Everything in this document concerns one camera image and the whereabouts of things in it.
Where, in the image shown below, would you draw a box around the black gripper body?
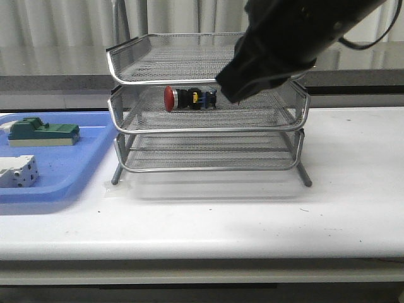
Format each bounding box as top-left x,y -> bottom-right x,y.
233,18 -> 319,79

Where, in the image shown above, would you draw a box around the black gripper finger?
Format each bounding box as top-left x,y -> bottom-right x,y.
215,62 -> 271,100
233,69 -> 307,103

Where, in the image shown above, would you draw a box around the red emergency stop button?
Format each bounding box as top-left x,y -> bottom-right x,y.
163,86 -> 217,112

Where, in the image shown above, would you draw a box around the silver mesh tray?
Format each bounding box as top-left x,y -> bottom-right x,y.
106,32 -> 244,85
108,81 -> 310,134
114,130 -> 304,173

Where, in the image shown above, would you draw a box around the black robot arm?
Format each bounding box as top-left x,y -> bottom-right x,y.
215,0 -> 383,103

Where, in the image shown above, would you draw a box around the silver mesh top tray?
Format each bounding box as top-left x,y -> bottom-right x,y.
106,32 -> 244,85

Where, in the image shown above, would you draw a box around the silver mesh bottom tray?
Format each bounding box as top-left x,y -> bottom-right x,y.
114,130 -> 304,173

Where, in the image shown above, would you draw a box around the dark grey back counter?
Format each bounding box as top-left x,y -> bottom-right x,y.
1,42 -> 403,94

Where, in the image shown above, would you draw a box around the clear tape patch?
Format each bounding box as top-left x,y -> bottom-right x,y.
104,181 -> 134,199

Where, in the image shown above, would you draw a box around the blue plastic tray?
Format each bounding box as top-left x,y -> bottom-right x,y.
1,111 -> 117,204

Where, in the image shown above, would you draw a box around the white circuit breaker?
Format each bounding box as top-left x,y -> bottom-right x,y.
1,155 -> 39,188

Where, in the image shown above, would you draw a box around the white part behind green block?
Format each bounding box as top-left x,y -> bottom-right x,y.
0,121 -> 16,134

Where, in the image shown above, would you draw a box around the grey metal rack frame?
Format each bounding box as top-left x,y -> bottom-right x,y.
109,37 -> 317,188

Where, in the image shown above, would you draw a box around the green and beige switch block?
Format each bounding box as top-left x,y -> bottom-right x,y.
8,117 -> 80,147

